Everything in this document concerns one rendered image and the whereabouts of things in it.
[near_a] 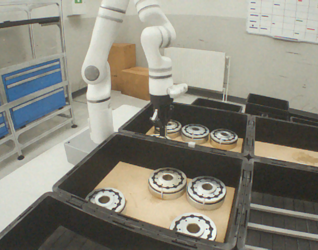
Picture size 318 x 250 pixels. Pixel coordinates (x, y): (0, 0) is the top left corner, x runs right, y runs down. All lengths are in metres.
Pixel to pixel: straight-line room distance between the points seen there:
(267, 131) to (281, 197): 0.31
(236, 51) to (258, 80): 0.55
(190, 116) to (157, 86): 0.28
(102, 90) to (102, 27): 0.24
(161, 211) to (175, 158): 0.16
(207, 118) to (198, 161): 0.30
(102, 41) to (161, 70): 0.23
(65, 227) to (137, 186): 0.23
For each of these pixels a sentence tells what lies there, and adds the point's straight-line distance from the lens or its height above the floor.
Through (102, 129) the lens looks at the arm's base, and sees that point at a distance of 0.89.
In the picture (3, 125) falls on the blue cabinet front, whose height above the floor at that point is 0.42.
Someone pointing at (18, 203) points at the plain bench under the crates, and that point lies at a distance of 0.90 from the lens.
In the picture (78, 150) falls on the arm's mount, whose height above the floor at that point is 0.79.
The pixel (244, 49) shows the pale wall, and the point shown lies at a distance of 3.56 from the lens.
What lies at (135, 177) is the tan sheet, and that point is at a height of 0.83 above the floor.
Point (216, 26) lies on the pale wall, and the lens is 3.62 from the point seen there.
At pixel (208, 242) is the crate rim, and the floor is 0.93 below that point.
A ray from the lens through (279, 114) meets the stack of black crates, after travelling 2.06.
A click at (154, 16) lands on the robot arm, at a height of 1.27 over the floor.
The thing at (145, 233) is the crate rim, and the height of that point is 0.93.
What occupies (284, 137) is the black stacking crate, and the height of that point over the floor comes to 0.87.
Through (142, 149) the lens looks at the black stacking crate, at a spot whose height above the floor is 0.90.
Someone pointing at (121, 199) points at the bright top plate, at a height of 0.86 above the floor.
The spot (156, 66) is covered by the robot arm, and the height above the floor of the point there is 1.12.
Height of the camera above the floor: 1.26
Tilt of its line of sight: 27 degrees down
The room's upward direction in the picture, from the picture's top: straight up
